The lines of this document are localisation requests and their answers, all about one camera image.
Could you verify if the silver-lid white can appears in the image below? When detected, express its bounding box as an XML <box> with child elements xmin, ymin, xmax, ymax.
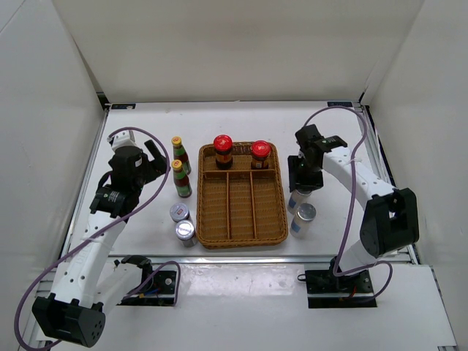
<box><xmin>287</xmin><ymin>189</ymin><xmax>312</xmax><ymax>214</ymax></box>
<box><xmin>290</xmin><ymin>203</ymin><xmax>317</xmax><ymax>238</ymax></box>

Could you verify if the brown wicker basket tray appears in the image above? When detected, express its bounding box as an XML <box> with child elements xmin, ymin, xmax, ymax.
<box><xmin>196</xmin><ymin>142</ymin><xmax>288</xmax><ymax>249</ymax></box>

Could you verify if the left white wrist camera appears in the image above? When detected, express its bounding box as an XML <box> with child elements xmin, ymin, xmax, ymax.
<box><xmin>107</xmin><ymin>130</ymin><xmax>137</xmax><ymax>151</ymax></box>

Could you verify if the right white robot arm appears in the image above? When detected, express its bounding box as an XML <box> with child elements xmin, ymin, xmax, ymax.
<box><xmin>288</xmin><ymin>124</ymin><xmax>420</xmax><ymax>293</ymax></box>

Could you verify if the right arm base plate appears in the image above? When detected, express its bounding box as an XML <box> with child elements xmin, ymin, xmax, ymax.
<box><xmin>297</xmin><ymin>270</ymin><xmax>377</xmax><ymax>309</ymax></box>

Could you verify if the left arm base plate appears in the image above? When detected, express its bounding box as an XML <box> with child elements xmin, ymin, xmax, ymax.
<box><xmin>113</xmin><ymin>255</ymin><xmax>181</xmax><ymax>306</ymax></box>

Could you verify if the white-lid spice jar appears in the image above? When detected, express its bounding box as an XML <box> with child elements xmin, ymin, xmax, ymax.
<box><xmin>170</xmin><ymin>203</ymin><xmax>191</xmax><ymax>223</ymax></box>
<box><xmin>175</xmin><ymin>220</ymin><xmax>197</xmax><ymax>247</ymax></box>

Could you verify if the red-lid sauce jar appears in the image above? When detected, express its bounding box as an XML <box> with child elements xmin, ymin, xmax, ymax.
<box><xmin>214</xmin><ymin>135</ymin><xmax>233</xmax><ymax>170</ymax></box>
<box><xmin>251</xmin><ymin>140</ymin><xmax>271</xmax><ymax>170</ymax></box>

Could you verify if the yellow-cap sauce bottle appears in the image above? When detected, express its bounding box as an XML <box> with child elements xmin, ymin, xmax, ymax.
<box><xmin>171</xmin><ymin>136</ymin><xmax>192</xmax><ymax>175</ymax></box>
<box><xmin>171</xmin><ymin>159</ymin><xmax>192</xmax><ymax>198</ymax></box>

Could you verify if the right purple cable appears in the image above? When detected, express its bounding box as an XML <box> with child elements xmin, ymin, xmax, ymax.
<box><xmin>299</xmin><ymin>105</ymin><xmax>394</xmax><ymax>304</ymax></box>

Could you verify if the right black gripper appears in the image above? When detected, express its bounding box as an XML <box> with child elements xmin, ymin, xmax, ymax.
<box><xmin>287</xmin><ymin>155</ymin><xmax>324</xmax><ymax>194</ymax></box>

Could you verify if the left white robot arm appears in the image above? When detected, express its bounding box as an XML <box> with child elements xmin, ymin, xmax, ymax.
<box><xmin>32</xmin><ymin>132</ymin><xmax>169</xmax><ymax>347</ymax></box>

